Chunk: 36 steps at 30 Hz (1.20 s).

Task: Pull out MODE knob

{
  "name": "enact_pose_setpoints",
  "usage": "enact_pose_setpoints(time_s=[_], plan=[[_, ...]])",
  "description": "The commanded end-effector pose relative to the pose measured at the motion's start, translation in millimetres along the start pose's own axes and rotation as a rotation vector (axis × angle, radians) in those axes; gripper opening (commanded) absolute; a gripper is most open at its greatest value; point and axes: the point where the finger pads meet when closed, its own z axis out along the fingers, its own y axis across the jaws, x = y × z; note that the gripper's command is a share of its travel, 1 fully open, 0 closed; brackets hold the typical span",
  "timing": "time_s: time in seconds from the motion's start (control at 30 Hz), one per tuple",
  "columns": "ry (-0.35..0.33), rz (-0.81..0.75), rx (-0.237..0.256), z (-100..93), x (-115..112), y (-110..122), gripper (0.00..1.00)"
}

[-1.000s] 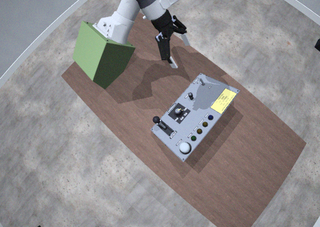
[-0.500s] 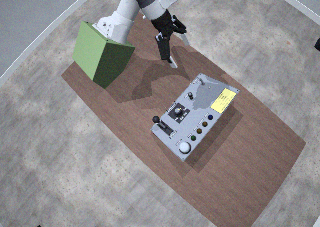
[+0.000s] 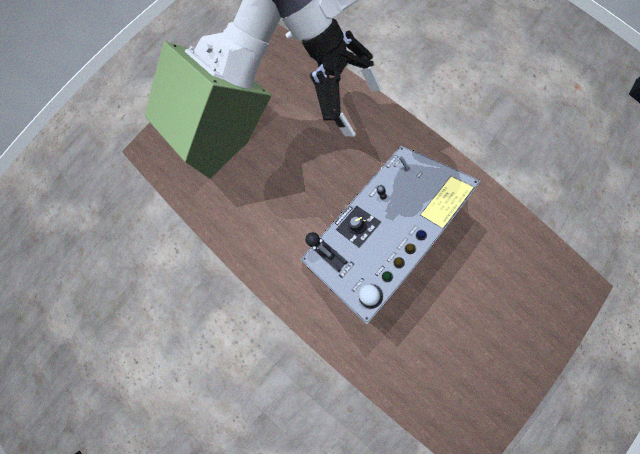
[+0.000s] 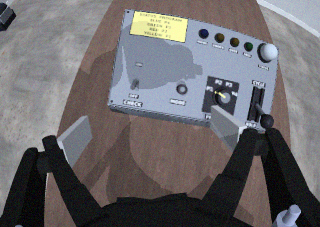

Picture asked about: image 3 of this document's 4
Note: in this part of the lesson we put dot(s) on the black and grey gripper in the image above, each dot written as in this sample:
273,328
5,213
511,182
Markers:
332,62

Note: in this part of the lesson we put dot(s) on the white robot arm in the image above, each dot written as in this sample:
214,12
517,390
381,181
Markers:
238,53

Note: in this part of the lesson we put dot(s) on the grey control panel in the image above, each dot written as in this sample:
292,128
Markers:
414,204

